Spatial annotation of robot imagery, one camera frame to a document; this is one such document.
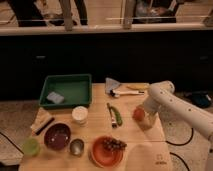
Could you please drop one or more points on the white paper cup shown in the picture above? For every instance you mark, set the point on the white paper cup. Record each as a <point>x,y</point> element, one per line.
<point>80,114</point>

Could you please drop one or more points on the green plastic bin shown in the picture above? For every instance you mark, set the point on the green plastic bin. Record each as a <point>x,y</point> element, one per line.
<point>76,90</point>

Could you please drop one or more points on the dark grape bunch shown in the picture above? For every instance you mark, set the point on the dark grape bunch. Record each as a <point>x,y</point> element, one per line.
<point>114,145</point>

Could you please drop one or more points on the green plastic cup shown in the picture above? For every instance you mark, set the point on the green plastic cup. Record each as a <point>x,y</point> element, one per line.
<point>31,147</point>

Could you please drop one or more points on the purple bowl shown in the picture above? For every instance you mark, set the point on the purple bowl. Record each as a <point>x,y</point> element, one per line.
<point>57,137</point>

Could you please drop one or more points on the orange plate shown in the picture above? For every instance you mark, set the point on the orange plate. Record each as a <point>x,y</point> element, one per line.
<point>101,156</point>

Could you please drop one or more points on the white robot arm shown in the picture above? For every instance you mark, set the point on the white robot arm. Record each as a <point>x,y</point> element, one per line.
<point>162,94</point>

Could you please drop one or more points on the wooden block with eraser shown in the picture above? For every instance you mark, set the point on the wooden block with eraser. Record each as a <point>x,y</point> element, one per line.
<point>41,122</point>

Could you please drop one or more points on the green pea pod toy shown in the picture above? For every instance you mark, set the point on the green pea pod toy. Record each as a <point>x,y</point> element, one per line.
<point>117,115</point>

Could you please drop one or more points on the light blue sponge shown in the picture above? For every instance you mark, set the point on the light blue sponge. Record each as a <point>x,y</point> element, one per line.
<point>55,98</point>

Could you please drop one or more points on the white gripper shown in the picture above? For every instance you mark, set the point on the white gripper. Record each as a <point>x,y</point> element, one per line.
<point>150,107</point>

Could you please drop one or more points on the red apple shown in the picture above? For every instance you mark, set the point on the red apple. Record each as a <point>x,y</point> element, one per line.
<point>138,114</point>

